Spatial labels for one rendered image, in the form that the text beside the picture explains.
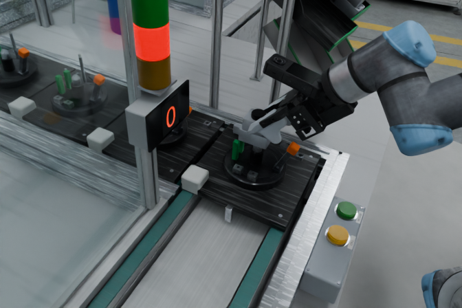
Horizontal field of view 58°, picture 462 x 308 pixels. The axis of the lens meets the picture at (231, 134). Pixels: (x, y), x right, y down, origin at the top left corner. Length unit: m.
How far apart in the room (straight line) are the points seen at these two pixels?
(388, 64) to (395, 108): 0.07
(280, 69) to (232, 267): 0.38
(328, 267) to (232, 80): 0.80
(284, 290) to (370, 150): 0.59
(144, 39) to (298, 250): 0.48
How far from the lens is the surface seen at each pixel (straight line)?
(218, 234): 0.87
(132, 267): 0.80
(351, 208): 0.90
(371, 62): 0.68
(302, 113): 0.75
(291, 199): 0.88
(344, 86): 0.70
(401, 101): 0.65
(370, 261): 0.97
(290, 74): 0.74
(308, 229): 0.86
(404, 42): 0.66
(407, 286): 0.97
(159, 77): 0.63
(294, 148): 0.84
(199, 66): 1.49
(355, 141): 1.25
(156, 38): 0.59
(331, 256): 0.82
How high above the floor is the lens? 1.61
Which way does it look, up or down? 40 degrees down
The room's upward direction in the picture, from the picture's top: 5 degrees clockwise
